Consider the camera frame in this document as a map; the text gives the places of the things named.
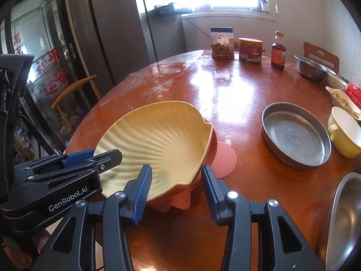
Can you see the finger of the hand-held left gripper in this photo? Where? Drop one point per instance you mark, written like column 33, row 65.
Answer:
column 79, row 156
column 110, row 159

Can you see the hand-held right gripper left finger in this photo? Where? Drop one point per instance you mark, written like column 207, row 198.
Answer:
column 142, row 192

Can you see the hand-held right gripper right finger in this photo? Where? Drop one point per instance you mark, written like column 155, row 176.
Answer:
column 208, row 186

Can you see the pink shell-shaped plate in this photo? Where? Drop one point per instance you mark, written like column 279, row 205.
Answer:
column 222, row 158

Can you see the yellow shell-shaped plate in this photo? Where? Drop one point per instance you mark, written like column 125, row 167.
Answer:
column 158, row 135

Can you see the round metal pan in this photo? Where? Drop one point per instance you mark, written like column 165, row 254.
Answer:
column 296, row 135

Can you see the large steel bowl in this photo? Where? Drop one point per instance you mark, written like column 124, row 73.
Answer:
column 344, row 225

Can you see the person's left hand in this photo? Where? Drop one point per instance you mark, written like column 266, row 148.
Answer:
column 42, row 241

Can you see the yellow wooden chair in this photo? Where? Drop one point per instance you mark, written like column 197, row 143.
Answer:
column 70, row 90

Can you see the glass door with red characters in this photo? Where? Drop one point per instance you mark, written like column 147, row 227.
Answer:
column 50, row 62

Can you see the grey refrigerator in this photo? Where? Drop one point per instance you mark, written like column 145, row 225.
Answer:
column 118, row 34

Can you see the jar with orange lid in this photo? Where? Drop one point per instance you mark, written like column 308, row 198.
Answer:
column 250, row 52

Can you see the clear jar with black lid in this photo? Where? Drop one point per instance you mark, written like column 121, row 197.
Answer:
column 222, row 45

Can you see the brown sauce bottle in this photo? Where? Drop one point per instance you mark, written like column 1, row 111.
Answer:
column 278, row 53

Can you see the small steel bowl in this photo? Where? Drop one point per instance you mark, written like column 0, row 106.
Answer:
column 310, row 67

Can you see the white dish with food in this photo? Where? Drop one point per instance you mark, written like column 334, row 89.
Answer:
column 341, row 101

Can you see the white printed bowl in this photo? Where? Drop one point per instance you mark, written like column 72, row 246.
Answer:
column 337, row 83

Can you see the brown chair back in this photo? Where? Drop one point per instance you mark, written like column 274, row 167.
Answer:
column 313, row 50

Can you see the red packet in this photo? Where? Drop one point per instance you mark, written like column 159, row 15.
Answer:
column 354, row 96

